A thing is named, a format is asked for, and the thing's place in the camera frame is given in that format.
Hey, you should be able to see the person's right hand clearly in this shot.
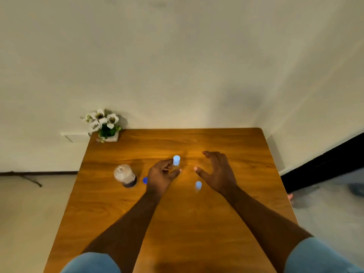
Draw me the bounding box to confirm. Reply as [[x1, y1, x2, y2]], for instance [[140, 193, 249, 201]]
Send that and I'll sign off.
[[194, 151, 238, 196]]

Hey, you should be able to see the person's left hand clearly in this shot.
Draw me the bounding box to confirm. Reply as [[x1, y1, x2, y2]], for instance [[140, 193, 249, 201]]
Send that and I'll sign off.
[[145, 158, 182, 198]]

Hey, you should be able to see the large clear solution bottle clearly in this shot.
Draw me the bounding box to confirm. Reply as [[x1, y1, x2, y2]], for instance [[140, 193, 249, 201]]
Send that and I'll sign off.
[[113, 164, 139, 188]]

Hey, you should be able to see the person's right forearm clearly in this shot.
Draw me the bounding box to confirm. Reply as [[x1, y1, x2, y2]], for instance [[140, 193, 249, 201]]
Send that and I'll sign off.
[[221, 184, 313, 273]]

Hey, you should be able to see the person's left forearm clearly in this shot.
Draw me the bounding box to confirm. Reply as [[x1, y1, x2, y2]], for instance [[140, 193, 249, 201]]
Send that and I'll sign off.
[[82, 190, 163, 273]]

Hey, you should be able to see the person's left blue sleeve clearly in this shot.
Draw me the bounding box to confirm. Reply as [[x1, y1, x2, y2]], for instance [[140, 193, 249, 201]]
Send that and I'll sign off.
[[60, 252, 122, 273]]

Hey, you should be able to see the person's blue sleeve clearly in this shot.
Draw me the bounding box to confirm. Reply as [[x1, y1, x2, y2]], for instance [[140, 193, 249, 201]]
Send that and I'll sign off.
[[284, 237, 364, 273], [60, 252, 122, 273]]

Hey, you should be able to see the person's right blue sleeve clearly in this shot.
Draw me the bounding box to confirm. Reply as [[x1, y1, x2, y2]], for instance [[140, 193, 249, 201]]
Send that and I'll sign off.
[[284, 237, 364, 273]]

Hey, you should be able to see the white potted flower plant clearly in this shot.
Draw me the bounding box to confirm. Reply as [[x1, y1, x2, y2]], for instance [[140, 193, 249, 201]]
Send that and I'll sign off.
[[80, 108, 123, 143]]

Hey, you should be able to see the black skirting strip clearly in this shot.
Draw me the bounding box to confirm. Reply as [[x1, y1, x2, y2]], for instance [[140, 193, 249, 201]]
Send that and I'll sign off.
[[280, 132, 364, 194]]

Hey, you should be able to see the white wall box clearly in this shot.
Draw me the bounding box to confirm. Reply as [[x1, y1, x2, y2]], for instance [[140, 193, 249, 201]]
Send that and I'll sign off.
[[60, 132, 91, 143]]

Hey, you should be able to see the black floor cable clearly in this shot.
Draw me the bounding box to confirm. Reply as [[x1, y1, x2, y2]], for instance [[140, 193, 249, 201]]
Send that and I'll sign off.
[[0, 170, 43, 188]]

